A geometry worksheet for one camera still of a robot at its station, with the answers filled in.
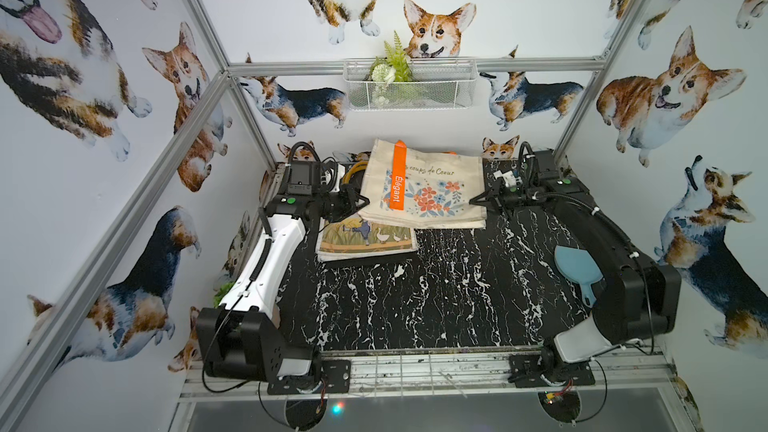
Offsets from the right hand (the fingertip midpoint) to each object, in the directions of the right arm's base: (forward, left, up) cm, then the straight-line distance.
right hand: (468, 199), depth 78 cm
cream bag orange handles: (+6, +11, -3) cm, 13 cm away
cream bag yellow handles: (+3, +33, -22) cm, 40 cm away
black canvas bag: (-4, +17, -25) cm, 30 cm away
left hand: (+1, +25, +2) cm, 25 cm away
